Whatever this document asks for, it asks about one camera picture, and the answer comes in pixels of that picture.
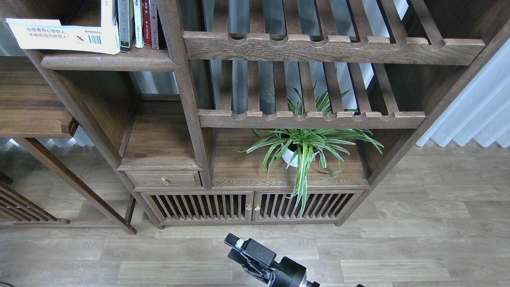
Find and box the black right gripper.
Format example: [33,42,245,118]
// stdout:
[224,233,308,287]

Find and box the yellow and grey book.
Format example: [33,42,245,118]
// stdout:
[117,0,134,53]

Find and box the large white book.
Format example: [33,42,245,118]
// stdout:
[1,0,120,55]

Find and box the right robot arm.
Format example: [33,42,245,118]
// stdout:
[224,233,320,287]

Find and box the white plant pot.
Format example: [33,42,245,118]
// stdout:
[282,144,319,168]

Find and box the green spider plant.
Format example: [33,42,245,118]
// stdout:
[242,128,383,211]

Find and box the dark wooden bookshelf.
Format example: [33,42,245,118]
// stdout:
[24,0,509,226]

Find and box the red upright book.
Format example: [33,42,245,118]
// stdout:
[141,0,151,47]

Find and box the white upright book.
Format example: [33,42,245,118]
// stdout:
[133,0,144,48]

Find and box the wooden side table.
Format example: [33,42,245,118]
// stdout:
[0,56,137,234]

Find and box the grey upright book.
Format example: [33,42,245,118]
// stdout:
[148,0,160,50]

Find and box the white curtain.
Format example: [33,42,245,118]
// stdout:
[417,41,510,148]

